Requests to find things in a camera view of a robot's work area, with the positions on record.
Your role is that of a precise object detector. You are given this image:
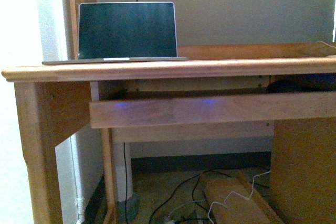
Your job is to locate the wooden plank on floor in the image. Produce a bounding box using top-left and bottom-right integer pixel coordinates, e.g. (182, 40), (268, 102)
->
(201, 172), (283, 223)

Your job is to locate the white cable on floor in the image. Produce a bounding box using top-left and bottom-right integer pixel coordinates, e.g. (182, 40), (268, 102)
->
(207, 172), (271, 222)

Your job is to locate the wooden pull-out keyboard tray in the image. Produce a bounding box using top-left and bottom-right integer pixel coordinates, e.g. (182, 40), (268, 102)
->
(90, 92), (335, 128)

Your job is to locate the black cable on floor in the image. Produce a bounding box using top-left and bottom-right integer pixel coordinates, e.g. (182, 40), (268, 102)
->
(148, 169), (271, 224)

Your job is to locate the grey open laptop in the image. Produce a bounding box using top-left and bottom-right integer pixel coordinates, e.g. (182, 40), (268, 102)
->
(42, 2), (187, 66)

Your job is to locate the wooden desk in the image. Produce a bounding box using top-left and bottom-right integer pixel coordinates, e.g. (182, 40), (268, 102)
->
(2, 42), (335, 223)

